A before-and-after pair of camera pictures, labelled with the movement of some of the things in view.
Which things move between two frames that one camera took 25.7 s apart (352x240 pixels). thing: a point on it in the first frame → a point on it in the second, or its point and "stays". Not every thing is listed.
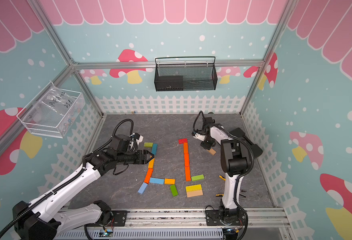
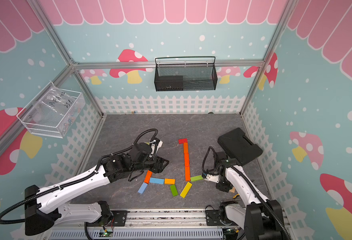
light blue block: [143, 188] stays
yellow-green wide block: [193, 187] → [186, 190]
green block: [174, 190] stays
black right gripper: [205, 146] → [224, 188]
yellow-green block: [197, 177] stays
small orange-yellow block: [169, 181] stays
